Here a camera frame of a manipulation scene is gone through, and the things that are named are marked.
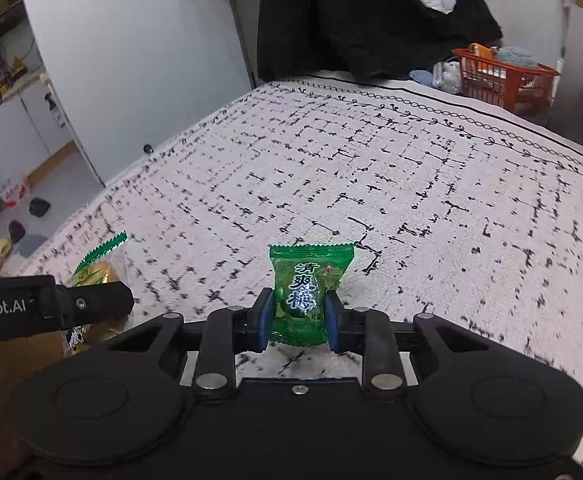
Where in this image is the white door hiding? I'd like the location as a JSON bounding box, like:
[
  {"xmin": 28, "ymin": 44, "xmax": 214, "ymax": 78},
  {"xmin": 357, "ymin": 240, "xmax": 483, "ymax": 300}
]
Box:
[{"xmin": 24, "ymin": 0, "xmax": 252, "ymax": 182}]

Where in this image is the black clothes pile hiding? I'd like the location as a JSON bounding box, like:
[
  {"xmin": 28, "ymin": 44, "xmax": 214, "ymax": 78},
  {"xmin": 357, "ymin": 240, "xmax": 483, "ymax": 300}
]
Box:
[{"xmin": 257, "ymin": 0, "xmax": 503, "ymax": 81}]

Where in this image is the red plastic basket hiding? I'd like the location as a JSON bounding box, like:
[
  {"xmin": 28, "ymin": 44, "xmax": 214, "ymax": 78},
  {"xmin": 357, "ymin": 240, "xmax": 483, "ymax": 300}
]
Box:
[{"xmin": 453, "ymin": 49, "xmax": 559, "ymax": 116}]

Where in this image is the green candy wrapper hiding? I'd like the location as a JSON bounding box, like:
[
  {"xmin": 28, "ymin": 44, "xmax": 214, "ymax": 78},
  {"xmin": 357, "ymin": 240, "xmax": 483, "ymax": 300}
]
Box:
[{"xmin": 269, "ymin": 244, "xmax": 354, "ymax": 347}]

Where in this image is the white kitchen cabinet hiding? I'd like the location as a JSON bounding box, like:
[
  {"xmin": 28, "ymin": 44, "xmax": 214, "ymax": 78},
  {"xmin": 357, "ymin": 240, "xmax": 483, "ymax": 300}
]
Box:
[{"xmin": 0, "ymin": 73, "xmax": 72, "ymax": 186}]

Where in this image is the red white bag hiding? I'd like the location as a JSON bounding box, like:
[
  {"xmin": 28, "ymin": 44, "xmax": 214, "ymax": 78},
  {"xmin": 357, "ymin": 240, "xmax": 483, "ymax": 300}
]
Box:
[{"xmin": 0, "ymin": 174, "xmax": 30, "ymax": 208}]

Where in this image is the cardboard box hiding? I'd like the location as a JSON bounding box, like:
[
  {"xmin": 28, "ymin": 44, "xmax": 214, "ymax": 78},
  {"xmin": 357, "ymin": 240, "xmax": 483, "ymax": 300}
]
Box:
[{"xmin": 0, "ymin": 261, "xmax": 73, "ymax": 411}]

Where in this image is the green peanut brittle packet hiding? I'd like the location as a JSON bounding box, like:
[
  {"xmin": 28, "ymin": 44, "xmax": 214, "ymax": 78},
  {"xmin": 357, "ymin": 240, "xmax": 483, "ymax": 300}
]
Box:
[{"xmin": 64, "ymin": 231, "xmax": 128, "ymax": 356}]

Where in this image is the black slipper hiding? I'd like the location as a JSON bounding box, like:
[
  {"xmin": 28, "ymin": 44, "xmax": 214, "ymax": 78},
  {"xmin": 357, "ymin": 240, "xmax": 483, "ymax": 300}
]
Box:
[{"xmin": 28, "ymin": 197, "xmax": 51, "ymax": 218}]

